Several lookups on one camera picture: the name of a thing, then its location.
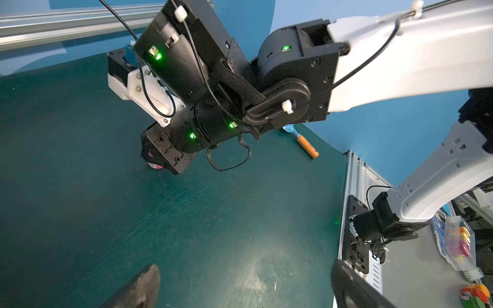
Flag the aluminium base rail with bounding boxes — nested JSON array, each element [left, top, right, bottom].
[[338, 151, 391, 294]]

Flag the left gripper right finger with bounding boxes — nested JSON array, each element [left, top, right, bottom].
[[331, 259, 395, 308]]

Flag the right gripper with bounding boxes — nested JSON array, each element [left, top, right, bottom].
[[141, 122, 198, 175]]

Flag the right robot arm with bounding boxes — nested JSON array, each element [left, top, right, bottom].
[[133, 1, 492, 241]]

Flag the blue garden fork wooden handle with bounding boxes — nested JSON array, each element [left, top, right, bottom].
[[282, 124, 320, 159]]

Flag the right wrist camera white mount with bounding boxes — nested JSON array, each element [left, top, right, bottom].
[[107, 45, 186, 127]]

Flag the magenta paint jar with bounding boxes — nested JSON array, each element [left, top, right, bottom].
[[146, 150, 163, 169]]

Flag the colourful objects off table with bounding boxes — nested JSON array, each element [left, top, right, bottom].
[[460, 284, 492, 308]]

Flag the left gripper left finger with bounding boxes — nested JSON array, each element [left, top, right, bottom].
[[100, 264, 160, 308]]

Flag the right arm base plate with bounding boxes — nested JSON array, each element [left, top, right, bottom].
[[342, 195, 391, 274]]

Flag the clear plastic paint jar box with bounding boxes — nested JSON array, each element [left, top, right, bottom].
[[430, 216, 484, 282]]

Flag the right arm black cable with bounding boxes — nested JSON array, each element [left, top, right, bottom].
[[98, 0, 467, 173]]

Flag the horizontal aluminium frame bar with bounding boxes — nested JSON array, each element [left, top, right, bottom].
[[0, 3, 216, 53]]

